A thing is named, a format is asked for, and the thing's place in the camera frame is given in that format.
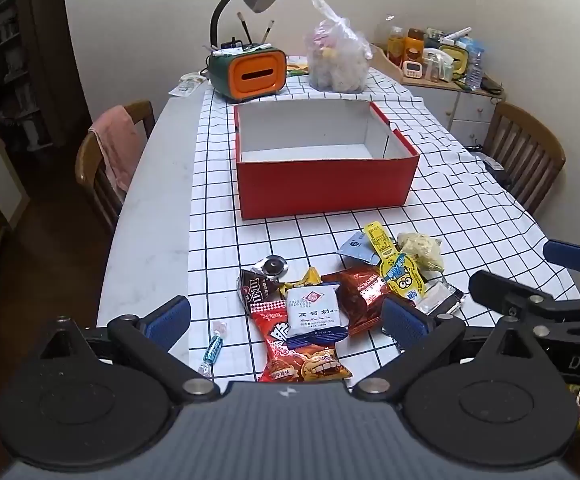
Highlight clear water bottle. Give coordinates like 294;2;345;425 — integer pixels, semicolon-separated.
465;50;486;92

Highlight white paper packets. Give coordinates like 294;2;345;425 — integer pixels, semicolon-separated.
169;72;211;97

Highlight yellow cartoon snack packet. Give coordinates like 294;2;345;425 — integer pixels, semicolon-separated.
362;222;426;306

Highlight dark bookshelf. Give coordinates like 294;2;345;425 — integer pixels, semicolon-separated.
0;0;71;161

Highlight wooden chair with towel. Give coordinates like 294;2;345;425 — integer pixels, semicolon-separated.
75;101;157;233

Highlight red chip packet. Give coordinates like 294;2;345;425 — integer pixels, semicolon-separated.
250;305;353;383

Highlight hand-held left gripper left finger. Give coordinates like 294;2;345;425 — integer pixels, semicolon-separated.
37;296;221;403

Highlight white side cabinet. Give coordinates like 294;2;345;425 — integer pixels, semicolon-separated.
370;44;507;147

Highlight white wrapper snack packet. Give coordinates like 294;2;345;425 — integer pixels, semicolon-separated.
414;280;466;317

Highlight orange lidded jar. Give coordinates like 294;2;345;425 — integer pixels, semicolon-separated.
404;28;426;63

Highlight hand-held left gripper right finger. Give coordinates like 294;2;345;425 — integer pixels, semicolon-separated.
352;297;551;402

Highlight pale yellow cake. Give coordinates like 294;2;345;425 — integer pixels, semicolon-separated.
396;232;445;278

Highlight orange juice bottle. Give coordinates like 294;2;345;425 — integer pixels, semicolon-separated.
387;26;405;68

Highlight black object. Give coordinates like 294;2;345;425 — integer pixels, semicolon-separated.
482;155;511;183

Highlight orange green storage box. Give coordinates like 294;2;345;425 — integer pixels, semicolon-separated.
207;46;287;101

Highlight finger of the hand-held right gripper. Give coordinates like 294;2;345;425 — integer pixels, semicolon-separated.
469;270;580;333
543;240;580;277

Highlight brown chocolate candy packet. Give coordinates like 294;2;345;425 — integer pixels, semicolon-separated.
240;269;288;316

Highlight small yellow snack packet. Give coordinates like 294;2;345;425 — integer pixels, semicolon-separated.
290;266;323;291

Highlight dark red snack packet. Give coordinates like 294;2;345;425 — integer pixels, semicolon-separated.
322;266;416;337

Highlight white blue biscuit packet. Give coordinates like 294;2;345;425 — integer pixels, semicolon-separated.
285;282;350;350

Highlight wooden slatted chair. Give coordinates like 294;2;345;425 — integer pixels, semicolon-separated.
482;102;567;216

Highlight red cardboard box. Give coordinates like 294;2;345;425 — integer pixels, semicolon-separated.
233;99;421;221

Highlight yellow container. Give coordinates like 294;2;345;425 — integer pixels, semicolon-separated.
437;44;469;77

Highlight light blue snack packet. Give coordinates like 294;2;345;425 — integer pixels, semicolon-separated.
335;231;381;265

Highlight round dark foil candy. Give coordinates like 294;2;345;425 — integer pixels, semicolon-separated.
256;256;290;277

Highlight pink towel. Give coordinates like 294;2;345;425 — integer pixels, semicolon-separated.
89;106;145;194

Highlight clear plastic bag of snacks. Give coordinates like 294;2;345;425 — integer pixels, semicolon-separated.
305;0;374;95

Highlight blue striped twist candy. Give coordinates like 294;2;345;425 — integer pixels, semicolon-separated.
197;320;231;377

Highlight white black checked tablecloth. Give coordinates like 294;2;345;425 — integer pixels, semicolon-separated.
187;55;578;396

